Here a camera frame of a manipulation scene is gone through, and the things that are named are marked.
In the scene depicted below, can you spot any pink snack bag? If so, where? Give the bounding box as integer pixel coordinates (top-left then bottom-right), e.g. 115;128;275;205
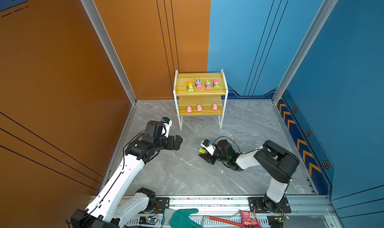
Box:
240;211;262;228

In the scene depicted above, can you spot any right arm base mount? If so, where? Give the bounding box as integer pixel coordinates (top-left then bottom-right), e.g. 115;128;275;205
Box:
248;196;292;214

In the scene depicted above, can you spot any green truck pink tank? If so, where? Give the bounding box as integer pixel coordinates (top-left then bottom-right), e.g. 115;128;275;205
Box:
213;79;220;89

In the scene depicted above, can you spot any pink green toy car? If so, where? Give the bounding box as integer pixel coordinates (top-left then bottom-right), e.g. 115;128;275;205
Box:
205;79;212;90

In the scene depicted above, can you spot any red handled tool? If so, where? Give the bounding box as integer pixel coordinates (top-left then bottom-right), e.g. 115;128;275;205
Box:
201;216;243;228

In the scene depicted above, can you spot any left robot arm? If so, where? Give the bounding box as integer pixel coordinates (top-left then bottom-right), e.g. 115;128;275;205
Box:
66;117;183;228

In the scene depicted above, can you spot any yellow wooden two-tier shelf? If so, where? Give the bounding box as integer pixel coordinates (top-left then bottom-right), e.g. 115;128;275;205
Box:
173;70;229;129

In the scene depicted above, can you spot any green circuit board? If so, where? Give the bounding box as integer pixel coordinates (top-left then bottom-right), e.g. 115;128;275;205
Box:
139;217;159;226

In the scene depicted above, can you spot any small board right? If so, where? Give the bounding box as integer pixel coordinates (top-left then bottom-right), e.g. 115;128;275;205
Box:
275;214;290;223

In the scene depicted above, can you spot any green rubber glove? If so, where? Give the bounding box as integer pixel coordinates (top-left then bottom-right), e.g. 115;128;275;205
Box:
164;209;203;228

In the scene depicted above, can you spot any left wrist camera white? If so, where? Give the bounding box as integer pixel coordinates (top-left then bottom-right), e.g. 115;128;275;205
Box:
161;117;172;138

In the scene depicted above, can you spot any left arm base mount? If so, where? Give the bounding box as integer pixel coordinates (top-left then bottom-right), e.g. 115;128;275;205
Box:
139;197;170;214

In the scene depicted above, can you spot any pink grey toy truck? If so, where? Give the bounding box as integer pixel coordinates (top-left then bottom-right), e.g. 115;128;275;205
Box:
196;79;202;89

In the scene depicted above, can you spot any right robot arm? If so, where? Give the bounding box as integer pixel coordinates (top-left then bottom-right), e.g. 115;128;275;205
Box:
199;139;300;215

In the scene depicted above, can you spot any aluminium rail frame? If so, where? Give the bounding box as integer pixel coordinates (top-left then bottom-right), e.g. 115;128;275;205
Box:
119;195;343;228

